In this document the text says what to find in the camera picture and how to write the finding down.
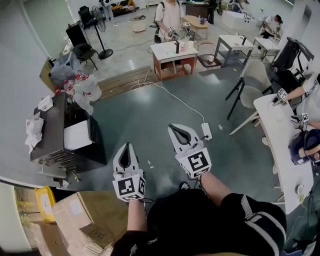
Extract black and orange sofa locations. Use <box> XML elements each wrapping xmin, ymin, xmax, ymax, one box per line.
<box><xmin>111</xmin><ymin>0</ymin><xmax>137</xmax><ymax>13</ymax></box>

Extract white drawer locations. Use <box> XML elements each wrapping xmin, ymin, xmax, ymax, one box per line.
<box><xmin>63</xmin><ymin>119</ymin><xmax>94</xmax><ymax>151</ymax></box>

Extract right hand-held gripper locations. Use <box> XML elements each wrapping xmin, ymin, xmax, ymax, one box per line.
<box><xmin>167</xmin><ymin>123</ymin><xmax>212</xmax><ymax>180</ymax></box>

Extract white plastic bags cluster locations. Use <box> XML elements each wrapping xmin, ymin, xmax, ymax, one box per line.
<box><xmin>54</xmin><ymin>71</ymin><xmax>103</xmax><ymax>116</ymax></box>

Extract large cardboard box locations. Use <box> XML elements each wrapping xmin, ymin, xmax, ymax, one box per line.
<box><xmin>51</xmin><ymin>191</ymin><xmax>131</xmax><ymax>256</ymax></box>

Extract white cable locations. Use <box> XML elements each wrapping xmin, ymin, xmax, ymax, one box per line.
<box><xmin>129</xmin><ymin>68</ymin><xmax>206</xmax><ymax>125</ymax></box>

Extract long white table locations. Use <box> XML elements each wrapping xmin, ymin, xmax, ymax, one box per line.
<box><xmin>253</xmin><ymin>94</ymin><xmax>315</xmax><ymax>215</ymax></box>

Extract black floor fan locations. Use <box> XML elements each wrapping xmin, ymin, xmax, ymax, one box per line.
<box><xmin>91</xmin><ymin>5</ymin><xmax>114</xmax><ymax>61</ymax></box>

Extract white counter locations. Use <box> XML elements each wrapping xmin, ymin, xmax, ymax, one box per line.
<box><xmin>221</xmin><ymin>9</ymin><xmax>258</xmax><ymax>32</ymax></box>

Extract person's black shirt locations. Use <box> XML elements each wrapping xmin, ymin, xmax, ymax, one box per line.
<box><xmin>109</xmin><ymin>187</ymin><xmax>288</xmax><ymax>256</ymax></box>

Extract round white coffee table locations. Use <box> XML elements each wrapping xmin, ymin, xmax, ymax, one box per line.
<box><xmin>127</xmin><ymin>14</ymin><xmax>148</xmax><ymax>33</ymax></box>

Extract white lidded plastic box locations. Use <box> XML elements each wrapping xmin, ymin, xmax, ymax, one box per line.
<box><xmin>37</xmin><ymin>95</ymin><xmax>54</xmax><ymax>113</ymax></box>

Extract wooden chair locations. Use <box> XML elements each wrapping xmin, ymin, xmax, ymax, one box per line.
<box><xmin>196</xmin><ymin>41</ymin><xmax>223</xmax><ymax>72</ymax></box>

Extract small white table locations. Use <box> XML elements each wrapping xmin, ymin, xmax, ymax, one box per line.
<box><xmin>253</xmin><ymin>36</ymin><xmax>281</xmax><ymax>62</ymax></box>

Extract crumpled white plastic bag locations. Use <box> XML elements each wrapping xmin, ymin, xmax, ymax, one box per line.
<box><xmin>24</xmin><ymin>116</ymin><xmax>45</xmax><ymax>154</ymax></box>

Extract black round-back chair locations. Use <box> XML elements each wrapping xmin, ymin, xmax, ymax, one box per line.
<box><xmin>71</xmin><ymin>43</ymin><xmax>100</xmax><ymax>71</ymax></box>

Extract wooden slatted ramp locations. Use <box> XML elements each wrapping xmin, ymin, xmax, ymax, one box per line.
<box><xmin>96</xmin><ymin>66</ymin><xmax>161</xmax><ymax>101</ymax></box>

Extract white table grey legs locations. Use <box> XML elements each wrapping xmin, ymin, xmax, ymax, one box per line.
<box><xmin>214</xmin><ymin>34</ymin><xmax>255</xmax><ymax>68</ymax></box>

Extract black cabinet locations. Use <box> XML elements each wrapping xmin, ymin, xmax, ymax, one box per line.
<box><xmin>65</xmin><ymin>21</ymin><xmax>88</xmax><ymax>48</ymax></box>

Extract beige chair black legs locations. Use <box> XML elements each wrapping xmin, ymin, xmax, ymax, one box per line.
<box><xmin>225</xmin><ymin>58</ymin><xmax>275</xmax><ymax>136</ymax></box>

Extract yellow-lidded black bin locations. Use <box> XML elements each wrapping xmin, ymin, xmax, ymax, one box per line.
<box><xmin>34</xmin><ymin>186</ymin><xmax>57</xmax><ymax>223</ymax></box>

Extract white-topped brown desk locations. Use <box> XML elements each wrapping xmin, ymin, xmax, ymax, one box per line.
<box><xmin>149</xmin><ymin>39</ymin><xmax>199</xmax><ymax>81</ymax></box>

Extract panda plush toy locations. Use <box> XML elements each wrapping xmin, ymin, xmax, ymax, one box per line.
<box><xmin>99</xmin><ymin>0</ymin><xmax>115</xmax><ymax>21</ymax></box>

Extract black folding cart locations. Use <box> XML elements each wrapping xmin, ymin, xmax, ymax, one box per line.
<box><xmin>271</xmin><ymin>36</ymin><xmax>315</xmax><ymax>94</ymax></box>

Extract oval wooden table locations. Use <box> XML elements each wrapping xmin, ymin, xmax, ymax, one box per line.
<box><xmin>181</xmin><ymin>15</ymin><xmax>210</xmax><ymax>40</ymax></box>

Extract white power strip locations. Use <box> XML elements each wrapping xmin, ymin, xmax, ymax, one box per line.
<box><xmin>201</xmin><ymin>122</ymin><xmax>213</xmax><ymax>141</ymax></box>

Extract person's right forearm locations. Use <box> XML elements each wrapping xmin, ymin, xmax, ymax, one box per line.
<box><xmin>199</xmin><ymin>171</ymin><xmax>233</xmax><ymax>207</ymax></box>

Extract flat cardboard sheet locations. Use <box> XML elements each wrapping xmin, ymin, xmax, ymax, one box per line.
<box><xmin>39</xmin><ymin>57</ymin><xmax>58</xmax><ymax>93</ymax></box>

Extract person's left forearm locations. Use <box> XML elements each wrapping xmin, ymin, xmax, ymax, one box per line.
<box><xmin>126</xmin><ymin>198</ymin><xmax>149</xmax><ymax>233</ymax></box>

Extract blue-tinted plastic bag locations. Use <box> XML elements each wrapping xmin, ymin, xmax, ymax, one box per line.
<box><xmin>49</xmin><ymin>51</ymin><xmax>82</xmax><ymax>86</ymax></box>

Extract black office chair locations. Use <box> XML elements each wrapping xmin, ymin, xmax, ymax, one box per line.
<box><xmin>78</xmin><ymin>6</ymin><xmax>99</xmax><ymax>29</ymax></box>

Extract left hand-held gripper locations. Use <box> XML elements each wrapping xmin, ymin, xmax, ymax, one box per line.
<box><xmin>112</xmin><ymin>142</ymin><xmax>147</xmax><ymax>203</ymax></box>

